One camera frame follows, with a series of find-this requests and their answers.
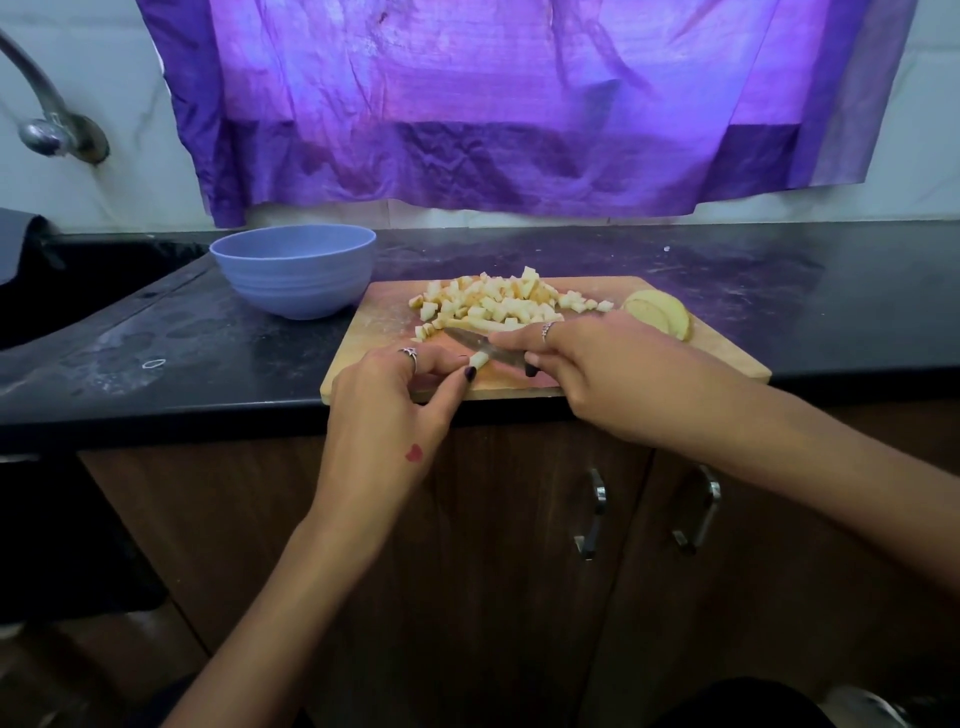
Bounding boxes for person's left hand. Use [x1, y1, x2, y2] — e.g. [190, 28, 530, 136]
[312, 339, 482, 534]

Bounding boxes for person's right hand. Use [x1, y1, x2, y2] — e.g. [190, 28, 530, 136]
[487, 310, 774, 452]

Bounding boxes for potato slice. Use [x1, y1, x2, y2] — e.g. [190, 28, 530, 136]
[622, 288, 696, 344]

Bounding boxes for black handled knife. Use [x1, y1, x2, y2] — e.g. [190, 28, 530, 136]
[483, 342, 542, 378]

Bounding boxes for pile of diced potato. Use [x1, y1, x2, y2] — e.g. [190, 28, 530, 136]
[408, 265, 617, 341]

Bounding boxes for blue bowl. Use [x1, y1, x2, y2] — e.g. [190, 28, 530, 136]
[208, 223, 380, 323]

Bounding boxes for person's right forearm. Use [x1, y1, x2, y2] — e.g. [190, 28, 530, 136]
[742, 382, 960, 594]

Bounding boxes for person's left forearm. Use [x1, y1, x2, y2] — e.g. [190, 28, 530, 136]
[162, 510, 392, 728]

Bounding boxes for person's dark trousers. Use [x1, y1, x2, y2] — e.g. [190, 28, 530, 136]
[652, 676, 842, 728]

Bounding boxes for wooden cutting board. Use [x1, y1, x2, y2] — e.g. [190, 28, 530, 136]
[319, 274, 774, 407]

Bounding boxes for purple cloth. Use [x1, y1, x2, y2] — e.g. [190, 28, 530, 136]
[135, 0, 920, 230]

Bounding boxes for dark sink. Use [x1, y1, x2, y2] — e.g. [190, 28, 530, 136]
[0, 240, 209, 354]

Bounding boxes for red and white plastic bag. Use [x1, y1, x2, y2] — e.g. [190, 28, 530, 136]
[822, 684, 960, 728]

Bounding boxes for grey cloth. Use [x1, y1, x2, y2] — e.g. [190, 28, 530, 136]
[0, 208, 47, 287]

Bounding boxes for metal faucet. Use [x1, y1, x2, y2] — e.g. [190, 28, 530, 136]
[0, 30, 111, 167]

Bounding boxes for metal cabinet handle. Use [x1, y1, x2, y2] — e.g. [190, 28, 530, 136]
[571, 466, 611, 561]
[669, 465, 725, 554]

